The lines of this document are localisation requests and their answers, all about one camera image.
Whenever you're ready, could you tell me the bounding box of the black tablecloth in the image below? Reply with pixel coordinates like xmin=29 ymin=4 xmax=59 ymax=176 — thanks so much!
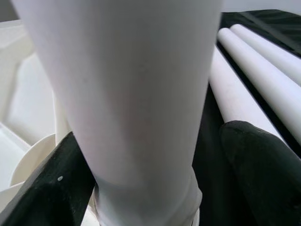
xmin=191 ymin=9 xmax=301 ymax=226

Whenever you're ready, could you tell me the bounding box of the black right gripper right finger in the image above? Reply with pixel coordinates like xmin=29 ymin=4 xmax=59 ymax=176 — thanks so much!
xmin=219 ymin=120 xmax=301 ymax=226

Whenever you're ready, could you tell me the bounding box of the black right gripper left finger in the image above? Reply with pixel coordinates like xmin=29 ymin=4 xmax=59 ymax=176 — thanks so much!
xmin=0 ymin=131 xmax=96 ymax=226

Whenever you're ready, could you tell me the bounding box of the white plastic table top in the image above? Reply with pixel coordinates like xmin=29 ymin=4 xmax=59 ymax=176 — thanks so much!
xmin=0 ymin=19 xmax=101 ymax=226

